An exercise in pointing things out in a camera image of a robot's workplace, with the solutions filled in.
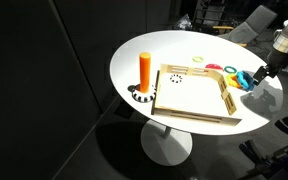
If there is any grey lounge chair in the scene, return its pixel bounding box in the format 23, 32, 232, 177
213, 4, 278, 48

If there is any wooden slatted tray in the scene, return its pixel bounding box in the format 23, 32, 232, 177
151, 63, 243, 127

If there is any white table pedestal base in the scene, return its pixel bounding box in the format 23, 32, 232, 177
140, 119, 194, 167

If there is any small black white striped ring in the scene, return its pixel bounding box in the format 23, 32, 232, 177
169, 73, 183, 84

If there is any orange cylinder peg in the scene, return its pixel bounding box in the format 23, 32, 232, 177
139, 51, 152, 94

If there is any yellow-orange studded ring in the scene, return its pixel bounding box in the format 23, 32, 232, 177
225, 73, 242, 90

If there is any lime green thin ring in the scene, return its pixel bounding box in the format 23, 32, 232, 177
192, 55, 205, 64

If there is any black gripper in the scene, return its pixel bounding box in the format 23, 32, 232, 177
252, 49, 288, 86

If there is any blue ring with holes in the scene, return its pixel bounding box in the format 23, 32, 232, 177
235, 70, 256, 92

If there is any green toothed ring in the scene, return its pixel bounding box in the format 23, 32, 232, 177
223, 65, 238, 75

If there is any large black white striped ring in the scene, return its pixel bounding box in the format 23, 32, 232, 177
131, 83, 157, 103

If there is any grey plastic bag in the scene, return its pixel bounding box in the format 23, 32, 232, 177
173, 13, 194, 31

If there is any black clamp stand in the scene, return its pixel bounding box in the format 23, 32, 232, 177
238, 116, 288, 180

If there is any red ring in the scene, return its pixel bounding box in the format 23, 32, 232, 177
204, 63, 224, 72

